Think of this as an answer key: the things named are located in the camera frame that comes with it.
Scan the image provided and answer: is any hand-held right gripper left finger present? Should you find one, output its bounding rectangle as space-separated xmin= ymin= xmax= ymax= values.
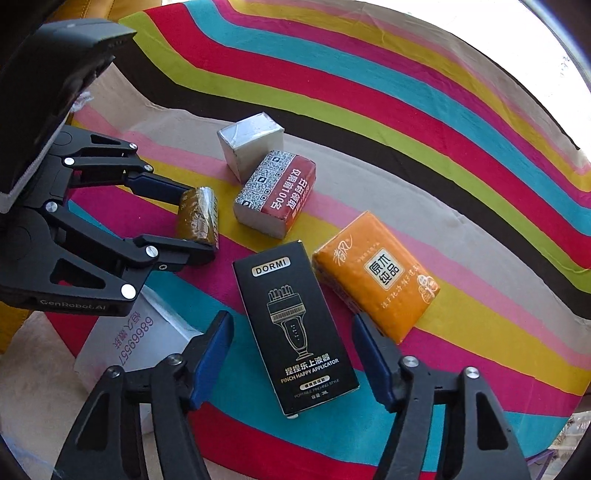
xmin=54 ymin=310 xmax=235 ymax=480

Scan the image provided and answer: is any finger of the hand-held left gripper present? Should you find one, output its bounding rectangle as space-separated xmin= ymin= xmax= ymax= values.
xmin=48 ymin=126 xmax=195 ymax=209
xmin=41 ymin=199 xmax=221 ymax=308

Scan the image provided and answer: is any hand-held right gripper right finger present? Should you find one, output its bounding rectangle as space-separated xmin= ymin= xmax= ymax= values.
xmin=352 ymin=312 xmax=532 ymax=480

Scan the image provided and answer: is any brown packet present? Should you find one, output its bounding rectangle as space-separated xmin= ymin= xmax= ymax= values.
xmin=177 ymin=186 xmax=221 ymax=245

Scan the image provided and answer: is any black applicator box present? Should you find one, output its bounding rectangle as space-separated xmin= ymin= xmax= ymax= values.
xmin=232 ymin=240 xmax=360 ymax=416

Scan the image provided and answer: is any white packet with red print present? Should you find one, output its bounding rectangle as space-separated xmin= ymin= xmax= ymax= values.
xmin=74 ymin=286 xmax=204 ymax=435

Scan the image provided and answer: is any yellow cushion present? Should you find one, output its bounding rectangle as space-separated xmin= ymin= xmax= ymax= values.
xmin=44 ymin=0 xmax=162 ymax=26

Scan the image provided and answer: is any orange tissue packet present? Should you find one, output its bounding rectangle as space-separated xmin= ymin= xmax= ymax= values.
xmin=311 ymin=211 xmax=441 ymax=344

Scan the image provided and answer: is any silver foil box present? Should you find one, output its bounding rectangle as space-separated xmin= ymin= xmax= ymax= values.
xmin=217 ymin=112 xmax=284 ymax=182

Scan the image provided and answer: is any red and white tissue packet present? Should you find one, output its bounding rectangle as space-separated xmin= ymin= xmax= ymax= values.
xmin=233 ymin=149 xmax=318 ymax=240

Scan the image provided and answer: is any floral patterned cloth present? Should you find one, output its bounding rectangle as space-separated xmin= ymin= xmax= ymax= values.
xmin=551 ymin=406 xmax=591 ymax=462

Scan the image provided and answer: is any rainbow striped blanket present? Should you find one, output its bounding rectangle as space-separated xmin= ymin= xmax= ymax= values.
xmin=46 ymin=0 xmax=591 ymax=479

